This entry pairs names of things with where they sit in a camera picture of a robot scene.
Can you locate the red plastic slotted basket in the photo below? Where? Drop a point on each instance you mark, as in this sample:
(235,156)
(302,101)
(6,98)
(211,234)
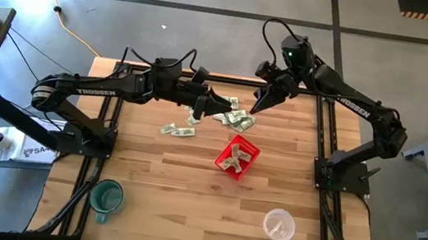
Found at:
(236,156)

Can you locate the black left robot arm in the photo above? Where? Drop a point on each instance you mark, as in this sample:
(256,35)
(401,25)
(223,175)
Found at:
(98,90)

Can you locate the green paper banknote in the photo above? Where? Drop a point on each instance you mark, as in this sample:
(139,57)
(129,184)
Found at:
(192,120)
(168,128)
(234,103)
(238,167)
(239,113)
(236,127)
(235,149)
(176,132)
(232,118)
(188,132)
(219,116)
(246,123)
(228,163)
(245,156)

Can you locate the clear plastic round container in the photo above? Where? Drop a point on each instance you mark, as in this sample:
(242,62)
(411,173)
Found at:
(278,226)

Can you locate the white printed box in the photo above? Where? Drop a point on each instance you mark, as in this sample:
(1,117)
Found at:
(35,153)

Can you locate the black aluminium table frame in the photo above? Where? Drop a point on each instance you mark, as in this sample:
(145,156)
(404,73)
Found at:
(223,79)

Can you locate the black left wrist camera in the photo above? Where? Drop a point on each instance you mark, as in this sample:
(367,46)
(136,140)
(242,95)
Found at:
(201,75)

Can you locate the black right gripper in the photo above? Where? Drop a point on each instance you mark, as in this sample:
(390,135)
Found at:
(282,85)

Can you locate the black desk support beam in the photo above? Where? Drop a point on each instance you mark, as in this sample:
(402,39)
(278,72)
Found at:
(4,109)

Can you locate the small white floor scrap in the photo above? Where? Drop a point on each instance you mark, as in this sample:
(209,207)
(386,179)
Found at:
(163,27)

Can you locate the green mug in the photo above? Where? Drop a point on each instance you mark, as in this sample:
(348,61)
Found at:
(106,199)

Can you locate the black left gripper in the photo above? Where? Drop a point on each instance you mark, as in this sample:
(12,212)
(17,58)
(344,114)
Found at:
(194,94)

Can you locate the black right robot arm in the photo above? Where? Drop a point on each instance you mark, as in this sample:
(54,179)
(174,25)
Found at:
(349,100)

